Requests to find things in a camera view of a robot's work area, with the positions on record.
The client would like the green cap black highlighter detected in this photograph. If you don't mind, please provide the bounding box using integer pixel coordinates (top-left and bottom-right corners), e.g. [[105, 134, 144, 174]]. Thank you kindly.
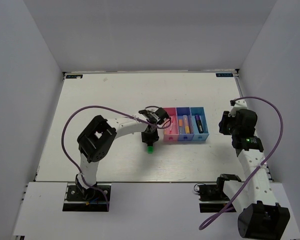
[[147, 142, 154, 154]]

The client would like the red thin pen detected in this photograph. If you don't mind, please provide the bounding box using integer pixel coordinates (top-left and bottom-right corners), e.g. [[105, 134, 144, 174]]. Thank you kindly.
[[168, 118, 175, 135]]

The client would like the orange cap clear highlighter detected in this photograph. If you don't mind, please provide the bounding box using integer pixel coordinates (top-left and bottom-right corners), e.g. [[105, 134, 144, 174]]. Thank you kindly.
[[178, 119, 184, 135]]

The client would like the yellow cap orange highlighter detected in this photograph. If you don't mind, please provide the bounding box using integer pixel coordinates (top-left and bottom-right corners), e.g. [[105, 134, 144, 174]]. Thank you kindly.
[[182, 114, 191, 134]]

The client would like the purple cap black highlighter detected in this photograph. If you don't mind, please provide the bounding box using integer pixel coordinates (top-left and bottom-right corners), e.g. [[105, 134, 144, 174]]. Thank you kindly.
[[195, 114, 204, 134]]

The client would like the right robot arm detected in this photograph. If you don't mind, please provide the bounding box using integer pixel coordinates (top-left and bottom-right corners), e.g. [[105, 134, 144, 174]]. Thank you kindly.
[[215, 109, 291, 240]]

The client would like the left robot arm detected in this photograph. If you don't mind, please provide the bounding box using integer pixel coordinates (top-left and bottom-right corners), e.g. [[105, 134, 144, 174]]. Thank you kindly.
[[76, 107, 170, 200]]

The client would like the pink container bin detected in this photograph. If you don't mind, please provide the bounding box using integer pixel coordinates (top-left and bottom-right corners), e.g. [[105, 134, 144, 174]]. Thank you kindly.
[[163, 107, 179, 142]]

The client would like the dark blue container bin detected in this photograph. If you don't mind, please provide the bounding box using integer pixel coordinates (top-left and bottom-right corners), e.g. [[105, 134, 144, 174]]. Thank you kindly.
[[176, 107, 194, 141]]

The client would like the light blue container bin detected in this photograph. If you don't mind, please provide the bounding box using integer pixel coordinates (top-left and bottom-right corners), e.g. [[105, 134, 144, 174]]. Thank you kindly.
[[190, 107, 209, 142]]

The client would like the right table corner label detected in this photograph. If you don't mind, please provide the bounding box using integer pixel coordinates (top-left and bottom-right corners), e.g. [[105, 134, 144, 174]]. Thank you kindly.
[[215, 72, 234, 78]]

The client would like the table corner label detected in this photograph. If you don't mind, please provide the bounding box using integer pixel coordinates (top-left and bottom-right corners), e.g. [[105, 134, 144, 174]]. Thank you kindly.
[[215, 72, 234, 78], [65, 74, 83, 79]]

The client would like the left table corner label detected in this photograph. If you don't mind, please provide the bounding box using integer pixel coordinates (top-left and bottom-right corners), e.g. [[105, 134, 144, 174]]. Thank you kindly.
[[65, 74, 83, 79]]

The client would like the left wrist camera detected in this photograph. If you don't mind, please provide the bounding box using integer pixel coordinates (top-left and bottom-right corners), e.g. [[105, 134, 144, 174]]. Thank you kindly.
[[138, 109, 158, 124]]

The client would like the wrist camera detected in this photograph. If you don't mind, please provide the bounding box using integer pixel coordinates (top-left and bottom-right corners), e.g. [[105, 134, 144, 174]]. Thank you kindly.
[[228, 99, 247, 117], [138, 109, 158, 124]]

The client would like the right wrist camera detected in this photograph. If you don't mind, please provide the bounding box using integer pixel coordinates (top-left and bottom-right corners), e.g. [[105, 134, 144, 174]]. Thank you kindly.
[[228, 99, 247, 117]]

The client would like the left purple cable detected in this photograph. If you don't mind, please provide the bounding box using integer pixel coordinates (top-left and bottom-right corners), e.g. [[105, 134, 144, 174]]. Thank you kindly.
[[61, 104, 172, 211]]

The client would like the purple cable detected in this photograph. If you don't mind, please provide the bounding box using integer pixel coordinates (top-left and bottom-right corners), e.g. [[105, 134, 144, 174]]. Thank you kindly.
[[198, 96, 284, 231], [61, 104, 172, 211]]

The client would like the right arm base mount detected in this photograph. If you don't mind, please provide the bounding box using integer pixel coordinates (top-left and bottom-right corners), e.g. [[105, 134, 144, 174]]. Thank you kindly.
[[193, 174, 242, 213]]

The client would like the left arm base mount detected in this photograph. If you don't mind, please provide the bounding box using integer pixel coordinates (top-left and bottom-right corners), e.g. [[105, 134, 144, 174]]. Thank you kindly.
[[62, 184, 112, 212]]

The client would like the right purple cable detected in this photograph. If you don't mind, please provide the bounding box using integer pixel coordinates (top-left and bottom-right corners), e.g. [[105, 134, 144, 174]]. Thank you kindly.
[[198, 96, 284, 231]]

